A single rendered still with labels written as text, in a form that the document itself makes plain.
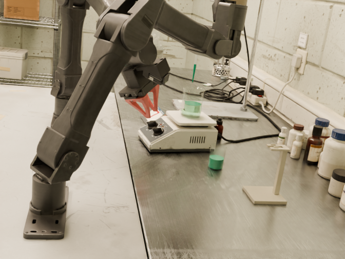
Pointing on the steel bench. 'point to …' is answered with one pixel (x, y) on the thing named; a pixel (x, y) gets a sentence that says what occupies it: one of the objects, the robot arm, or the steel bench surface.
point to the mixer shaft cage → (223, 70)
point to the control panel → (153, 132)
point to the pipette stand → (270, 195)
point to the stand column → (252, 56)
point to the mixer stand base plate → (222, 110)
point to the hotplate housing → (182, 138)
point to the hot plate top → (175, 115)
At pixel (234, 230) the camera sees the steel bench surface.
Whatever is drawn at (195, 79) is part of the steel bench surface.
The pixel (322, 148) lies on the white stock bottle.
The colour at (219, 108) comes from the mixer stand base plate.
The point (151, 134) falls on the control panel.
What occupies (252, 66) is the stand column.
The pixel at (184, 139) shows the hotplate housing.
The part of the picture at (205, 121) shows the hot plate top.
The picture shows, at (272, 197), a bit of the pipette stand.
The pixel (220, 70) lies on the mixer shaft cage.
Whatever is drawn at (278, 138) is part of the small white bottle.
